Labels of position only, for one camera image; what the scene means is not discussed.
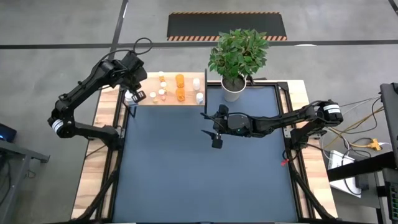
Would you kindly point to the clear bottle white pills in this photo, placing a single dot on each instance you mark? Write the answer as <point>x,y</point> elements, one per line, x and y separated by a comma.
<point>163,84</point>

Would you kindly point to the black hazard-striped floor mat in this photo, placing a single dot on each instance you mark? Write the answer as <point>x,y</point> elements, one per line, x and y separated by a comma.
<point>227,26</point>

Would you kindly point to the dark device with blue light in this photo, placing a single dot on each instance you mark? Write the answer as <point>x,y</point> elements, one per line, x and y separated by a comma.
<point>6,132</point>

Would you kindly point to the black lit keypad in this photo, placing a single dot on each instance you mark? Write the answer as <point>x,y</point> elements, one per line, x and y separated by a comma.
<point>393,199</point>

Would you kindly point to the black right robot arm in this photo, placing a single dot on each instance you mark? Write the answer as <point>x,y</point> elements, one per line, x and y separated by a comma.
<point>280,119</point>

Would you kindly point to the red tag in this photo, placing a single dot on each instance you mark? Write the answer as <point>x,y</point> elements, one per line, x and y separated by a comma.
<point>283,161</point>

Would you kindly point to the pale yellow bottle white cap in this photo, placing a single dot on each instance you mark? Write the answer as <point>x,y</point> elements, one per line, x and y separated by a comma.
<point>152,94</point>

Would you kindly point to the yellow power splitter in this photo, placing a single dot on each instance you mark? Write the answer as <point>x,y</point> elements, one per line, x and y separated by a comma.
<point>374,145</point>

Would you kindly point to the black table frame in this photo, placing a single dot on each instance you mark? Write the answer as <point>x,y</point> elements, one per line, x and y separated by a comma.
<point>264,84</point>

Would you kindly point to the black desk beam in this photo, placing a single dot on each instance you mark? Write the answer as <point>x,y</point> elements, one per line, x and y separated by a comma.
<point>357,168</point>

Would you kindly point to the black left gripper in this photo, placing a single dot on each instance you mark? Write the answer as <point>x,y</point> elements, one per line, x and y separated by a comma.
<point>138,76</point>

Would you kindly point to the white plastic bottle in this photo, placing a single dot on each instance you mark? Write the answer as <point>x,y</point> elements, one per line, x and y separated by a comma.
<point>196,83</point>
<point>199,98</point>

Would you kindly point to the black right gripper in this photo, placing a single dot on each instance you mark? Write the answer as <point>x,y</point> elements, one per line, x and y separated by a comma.
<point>239,124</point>

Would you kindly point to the small orange bottle white cap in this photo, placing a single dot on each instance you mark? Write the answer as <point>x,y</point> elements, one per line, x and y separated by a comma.
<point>161,74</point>

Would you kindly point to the dark grey side panel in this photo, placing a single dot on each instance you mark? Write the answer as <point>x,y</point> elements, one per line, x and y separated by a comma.
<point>391,118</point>

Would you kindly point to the grey metal side table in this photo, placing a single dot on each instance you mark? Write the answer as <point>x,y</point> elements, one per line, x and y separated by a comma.
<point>28,155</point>

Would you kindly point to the large orange bottle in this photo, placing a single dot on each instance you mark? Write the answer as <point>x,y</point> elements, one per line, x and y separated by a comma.
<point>179,81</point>
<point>180,95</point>

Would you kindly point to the white box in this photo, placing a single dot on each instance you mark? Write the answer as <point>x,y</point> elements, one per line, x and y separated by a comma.
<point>337,159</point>

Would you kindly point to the large white labelled bottle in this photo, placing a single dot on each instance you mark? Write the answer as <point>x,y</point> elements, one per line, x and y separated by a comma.
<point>129,99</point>

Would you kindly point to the green plant in white pot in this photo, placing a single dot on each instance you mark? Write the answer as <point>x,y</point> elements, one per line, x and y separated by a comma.
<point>237,56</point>

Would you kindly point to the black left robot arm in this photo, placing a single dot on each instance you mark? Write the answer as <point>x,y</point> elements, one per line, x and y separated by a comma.
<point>81,85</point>

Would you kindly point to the blue table mat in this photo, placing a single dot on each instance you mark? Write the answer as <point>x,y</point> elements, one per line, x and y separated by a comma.
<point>186,171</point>

